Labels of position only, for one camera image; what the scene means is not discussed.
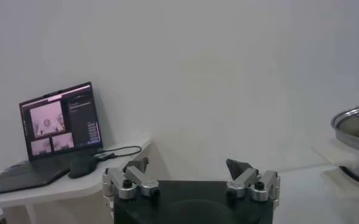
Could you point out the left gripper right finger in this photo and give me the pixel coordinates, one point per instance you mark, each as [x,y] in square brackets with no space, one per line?
[244,179]

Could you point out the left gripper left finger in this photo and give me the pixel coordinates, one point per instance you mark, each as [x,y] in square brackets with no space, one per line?
[139,179]

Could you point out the perforated steel steamer basket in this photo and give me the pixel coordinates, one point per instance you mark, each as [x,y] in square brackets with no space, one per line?
[346,138]

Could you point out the small black usb hub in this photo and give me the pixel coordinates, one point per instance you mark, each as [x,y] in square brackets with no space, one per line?
[104,156]

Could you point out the black computer mouse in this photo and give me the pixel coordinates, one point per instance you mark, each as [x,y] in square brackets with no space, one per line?
[81,167]

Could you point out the white side table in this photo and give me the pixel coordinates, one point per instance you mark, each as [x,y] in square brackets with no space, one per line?
[45,194]

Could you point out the black laptop dark screen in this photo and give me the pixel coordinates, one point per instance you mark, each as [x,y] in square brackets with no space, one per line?
[60,121]

